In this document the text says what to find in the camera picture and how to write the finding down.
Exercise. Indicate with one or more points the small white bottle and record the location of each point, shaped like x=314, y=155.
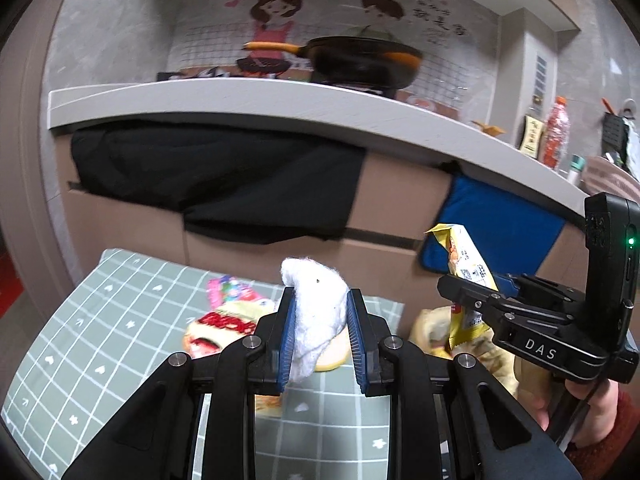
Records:
x=575, y=167

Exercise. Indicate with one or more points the white vent grille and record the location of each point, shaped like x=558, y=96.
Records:
x=540, y=80

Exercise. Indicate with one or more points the white plastic bag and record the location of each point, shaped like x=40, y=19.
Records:
x=634, y=145

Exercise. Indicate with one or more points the white tissue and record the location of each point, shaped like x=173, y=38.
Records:
x=315, y=310

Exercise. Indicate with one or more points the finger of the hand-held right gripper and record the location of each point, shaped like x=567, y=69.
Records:
x=545, y=290
x=460, y=290

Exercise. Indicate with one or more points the small orange object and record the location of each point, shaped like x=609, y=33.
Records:
x=487, y=127

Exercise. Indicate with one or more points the yellow sponge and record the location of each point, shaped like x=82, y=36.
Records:
x=336, y=357

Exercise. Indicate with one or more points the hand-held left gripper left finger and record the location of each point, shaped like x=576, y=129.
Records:
x=285, y=345

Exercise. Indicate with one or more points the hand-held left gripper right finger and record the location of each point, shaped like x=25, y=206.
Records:
x=357, y=345

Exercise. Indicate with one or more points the black cloth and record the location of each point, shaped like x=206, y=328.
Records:
x=225, y=175

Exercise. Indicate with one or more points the green checked tablecloth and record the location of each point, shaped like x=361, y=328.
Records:
x=100, y=335

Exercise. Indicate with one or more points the plastic bottle with red contents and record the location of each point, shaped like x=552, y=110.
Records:
x=556, y=132

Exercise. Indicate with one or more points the black utensil holder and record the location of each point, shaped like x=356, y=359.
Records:
x=617, y=135

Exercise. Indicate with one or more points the yellow plastic bag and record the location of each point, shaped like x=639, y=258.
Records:
x=425, y=329

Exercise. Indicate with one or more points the red and white snack wrapper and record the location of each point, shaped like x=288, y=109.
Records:
x=220, y=327

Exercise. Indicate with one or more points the pink wrapper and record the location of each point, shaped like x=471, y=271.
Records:
x=232, y=290

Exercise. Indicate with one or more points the person's right forearm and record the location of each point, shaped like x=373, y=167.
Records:
x=617, y=442

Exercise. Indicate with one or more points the cartoon wall sticker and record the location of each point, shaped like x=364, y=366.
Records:
x=320, y=15

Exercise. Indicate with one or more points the person's right hand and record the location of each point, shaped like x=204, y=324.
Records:
x=600, y=412

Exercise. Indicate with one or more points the oil bottle with yellow label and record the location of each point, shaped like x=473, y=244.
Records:
x=531, y=136

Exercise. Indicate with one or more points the blue towel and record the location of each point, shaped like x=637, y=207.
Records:
x=500, y=225

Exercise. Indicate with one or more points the pink plastic basket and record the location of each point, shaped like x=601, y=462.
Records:
x=610, y=177

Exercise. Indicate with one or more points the yellow snack packet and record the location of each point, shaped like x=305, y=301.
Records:
x=462, y=255

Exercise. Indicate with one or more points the grey kitchen countertop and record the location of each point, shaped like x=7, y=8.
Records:
x=250, y=97

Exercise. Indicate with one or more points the gas stove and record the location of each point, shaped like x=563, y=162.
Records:
x=200, y=74

